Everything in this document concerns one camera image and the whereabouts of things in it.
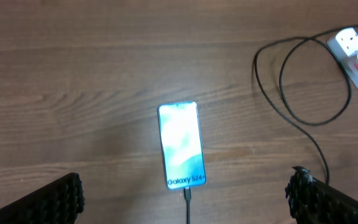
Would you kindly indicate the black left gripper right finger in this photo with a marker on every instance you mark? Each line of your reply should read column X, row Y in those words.
column 312, row 201

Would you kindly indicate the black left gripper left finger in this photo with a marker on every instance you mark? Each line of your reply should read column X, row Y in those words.
column 61, row 201

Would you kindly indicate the blue Samsung Galaxy smartphone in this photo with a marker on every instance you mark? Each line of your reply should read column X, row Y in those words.
column 182, row 148

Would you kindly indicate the white power extension strip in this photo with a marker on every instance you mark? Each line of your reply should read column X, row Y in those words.
column 356, row 65

